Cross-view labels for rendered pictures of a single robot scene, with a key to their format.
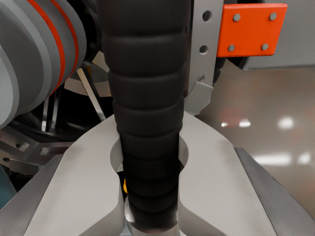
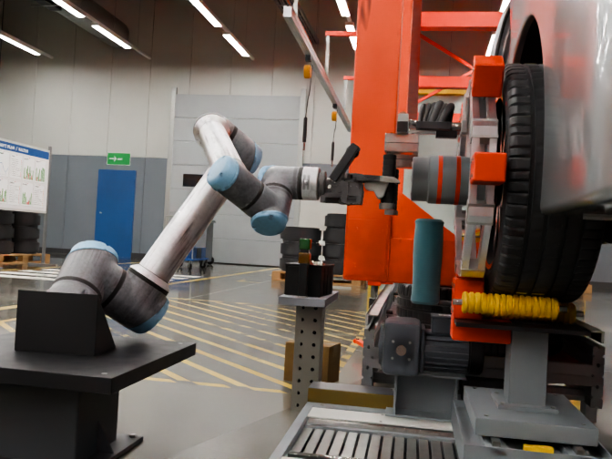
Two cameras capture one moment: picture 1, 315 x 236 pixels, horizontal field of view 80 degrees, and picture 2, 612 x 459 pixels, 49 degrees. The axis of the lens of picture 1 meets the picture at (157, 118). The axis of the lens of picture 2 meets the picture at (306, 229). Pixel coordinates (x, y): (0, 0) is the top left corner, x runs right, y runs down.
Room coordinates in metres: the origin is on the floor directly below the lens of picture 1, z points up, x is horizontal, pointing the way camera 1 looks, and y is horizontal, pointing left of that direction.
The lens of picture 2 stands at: (0.19, -1.80, 0.65)
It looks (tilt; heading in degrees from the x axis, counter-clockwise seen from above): 1 degrees up; 100
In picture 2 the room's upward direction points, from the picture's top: 3 degrees clockwise
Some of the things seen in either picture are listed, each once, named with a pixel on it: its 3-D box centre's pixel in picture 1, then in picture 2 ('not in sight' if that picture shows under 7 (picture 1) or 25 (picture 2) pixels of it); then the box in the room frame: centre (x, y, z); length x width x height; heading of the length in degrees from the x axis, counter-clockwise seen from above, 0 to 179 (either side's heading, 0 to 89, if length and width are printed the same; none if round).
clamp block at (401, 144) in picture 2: not in sight; (402, 143); (0.12, 0.00, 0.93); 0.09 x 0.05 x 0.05; 1
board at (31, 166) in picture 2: not in sight; (20, 202); (-5.91, 7.51, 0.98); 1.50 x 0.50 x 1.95; 90
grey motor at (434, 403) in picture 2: not in sight; (442, 367); (0.27, 0.49, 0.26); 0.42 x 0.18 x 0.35; 1
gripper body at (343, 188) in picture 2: not in sight; (342, 188); (-0.04, 0.00, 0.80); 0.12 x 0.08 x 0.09; 1
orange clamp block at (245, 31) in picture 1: (240, 29); (487, 168); (0.33, -0.14, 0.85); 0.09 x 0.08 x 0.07; 91
